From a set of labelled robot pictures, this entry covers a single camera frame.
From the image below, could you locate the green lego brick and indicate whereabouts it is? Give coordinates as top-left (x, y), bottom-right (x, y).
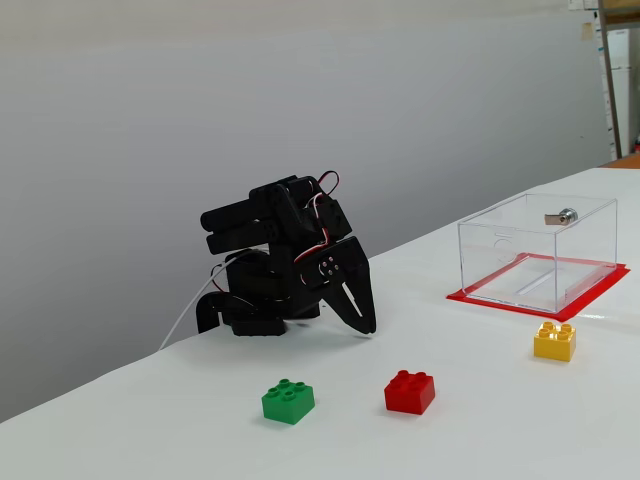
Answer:
top-left (261, 378), bottom-right (316, 426)

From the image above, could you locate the silver metal box lock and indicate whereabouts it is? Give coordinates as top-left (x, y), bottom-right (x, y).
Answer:
top-left (543, 207), bottom-right (579, 227)

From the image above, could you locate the black table clamp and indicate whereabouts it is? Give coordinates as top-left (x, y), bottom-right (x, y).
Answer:
top-left (195, 292), bottom-right (231, 335)

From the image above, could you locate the wooden shelf post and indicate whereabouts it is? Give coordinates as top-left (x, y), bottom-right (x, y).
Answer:
top-left (597, 0), bottom-right (624, 162)

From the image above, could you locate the red lego brick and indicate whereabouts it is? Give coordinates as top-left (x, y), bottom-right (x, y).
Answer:
top-left (383, 369), bottom-right (436, 416)

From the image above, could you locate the transparent plastic box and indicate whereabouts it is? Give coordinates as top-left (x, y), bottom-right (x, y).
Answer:
top-left (457, 192), bottom-right (619, 315)

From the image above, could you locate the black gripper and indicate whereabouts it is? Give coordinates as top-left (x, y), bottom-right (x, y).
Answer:
top-left (300, 235), bottom-right (378, 336)

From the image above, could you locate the red rectangular base frame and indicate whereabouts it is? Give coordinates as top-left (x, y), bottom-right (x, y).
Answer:
top-left (446, 252), bottom-right (631, 322)

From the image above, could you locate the white power cable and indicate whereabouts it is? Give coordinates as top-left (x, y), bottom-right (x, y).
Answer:
top-left (158, 252), bottom-right (242, 352)

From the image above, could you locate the red white black servo cable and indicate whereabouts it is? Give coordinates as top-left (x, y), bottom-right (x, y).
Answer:
top-left (316, 170), bottom-right (342, 197)
top-left (293, 192), bottom-right (334, 267)

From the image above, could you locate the yellow lego brick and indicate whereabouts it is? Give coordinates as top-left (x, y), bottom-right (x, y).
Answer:
top-left (532, 321), bottom-right (577, 362)

